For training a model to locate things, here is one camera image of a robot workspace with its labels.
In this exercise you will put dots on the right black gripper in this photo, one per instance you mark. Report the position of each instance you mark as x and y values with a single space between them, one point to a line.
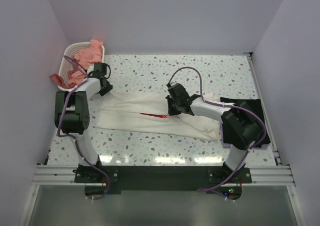
170 111

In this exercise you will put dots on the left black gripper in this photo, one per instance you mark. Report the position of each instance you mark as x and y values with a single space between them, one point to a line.
108 87

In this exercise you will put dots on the white t-shirt red print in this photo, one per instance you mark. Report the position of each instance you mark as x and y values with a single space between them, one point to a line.
148 112

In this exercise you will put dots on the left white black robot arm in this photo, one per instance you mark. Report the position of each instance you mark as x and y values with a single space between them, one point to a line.
72 116

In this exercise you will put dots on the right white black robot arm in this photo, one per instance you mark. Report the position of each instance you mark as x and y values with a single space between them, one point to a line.
241 127

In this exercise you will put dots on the pink crumpled t-shirt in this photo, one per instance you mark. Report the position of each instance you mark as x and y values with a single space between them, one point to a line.
86 54

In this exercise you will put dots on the white plastic laundry basket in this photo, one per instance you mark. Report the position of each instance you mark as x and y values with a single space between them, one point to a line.
66 65

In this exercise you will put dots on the folded lavender t-shirt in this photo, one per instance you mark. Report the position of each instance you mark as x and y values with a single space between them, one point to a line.
264 145

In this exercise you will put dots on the folded black t-shirt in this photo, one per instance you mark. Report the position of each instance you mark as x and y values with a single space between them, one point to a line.
254 104

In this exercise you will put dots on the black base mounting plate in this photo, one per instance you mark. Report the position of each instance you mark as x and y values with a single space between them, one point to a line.
116 179

